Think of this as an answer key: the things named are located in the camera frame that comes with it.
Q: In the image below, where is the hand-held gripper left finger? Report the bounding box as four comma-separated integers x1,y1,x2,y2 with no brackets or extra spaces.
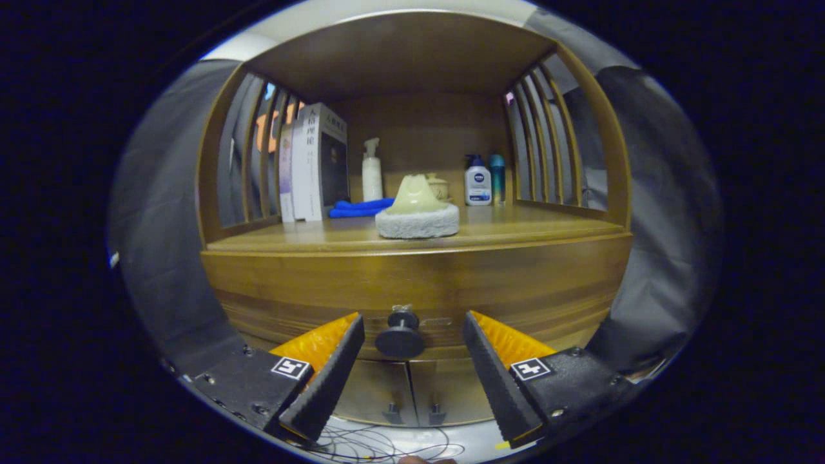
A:
187,312,366,443

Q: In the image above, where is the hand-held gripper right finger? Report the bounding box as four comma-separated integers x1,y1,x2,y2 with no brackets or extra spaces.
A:
463,310,636,450

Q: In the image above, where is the wooden drawer with black knob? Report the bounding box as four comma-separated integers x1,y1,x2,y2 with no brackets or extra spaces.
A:
201,233,634,362

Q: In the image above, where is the pale green handled brush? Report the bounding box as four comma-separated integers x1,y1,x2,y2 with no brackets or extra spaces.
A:
375,173,461,240

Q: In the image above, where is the wooden countertop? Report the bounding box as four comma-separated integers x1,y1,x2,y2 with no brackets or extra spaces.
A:
205,203,629,253

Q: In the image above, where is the wooden cabinet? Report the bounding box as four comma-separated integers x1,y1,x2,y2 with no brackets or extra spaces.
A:
195,10,634,427

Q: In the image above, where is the folded blue cloth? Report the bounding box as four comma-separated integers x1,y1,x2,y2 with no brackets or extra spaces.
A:
329,197,395,219

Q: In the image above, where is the white bottle with blue cap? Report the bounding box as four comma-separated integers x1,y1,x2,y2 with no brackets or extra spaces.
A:
464,154,492,207

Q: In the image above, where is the teal bottle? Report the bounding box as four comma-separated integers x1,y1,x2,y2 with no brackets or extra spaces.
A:
489,154,507,207

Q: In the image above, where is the beige lidded tea cup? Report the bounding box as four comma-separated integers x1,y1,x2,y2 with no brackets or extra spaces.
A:
425,173,452,202

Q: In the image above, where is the white pump bottle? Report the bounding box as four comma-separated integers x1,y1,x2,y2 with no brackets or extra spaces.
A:
362,137,384,202

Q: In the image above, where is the thin pale purple book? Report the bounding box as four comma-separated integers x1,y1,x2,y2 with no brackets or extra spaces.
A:
278,122,297,224

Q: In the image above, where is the thick white book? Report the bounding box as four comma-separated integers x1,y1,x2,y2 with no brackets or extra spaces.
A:
291,102,351,222

